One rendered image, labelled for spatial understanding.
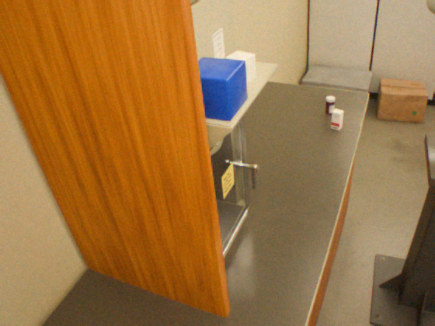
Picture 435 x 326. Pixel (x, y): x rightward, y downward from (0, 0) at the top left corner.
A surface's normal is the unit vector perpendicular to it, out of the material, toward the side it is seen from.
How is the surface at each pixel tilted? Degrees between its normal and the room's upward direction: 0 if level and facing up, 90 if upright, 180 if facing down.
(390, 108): 92
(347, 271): 0
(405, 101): 86
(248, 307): 0
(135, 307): 0
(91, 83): 90
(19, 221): 90
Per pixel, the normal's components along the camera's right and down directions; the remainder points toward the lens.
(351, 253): -0.10, -0.79
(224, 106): -0.41, 0.58
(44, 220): 0.91, 0.18
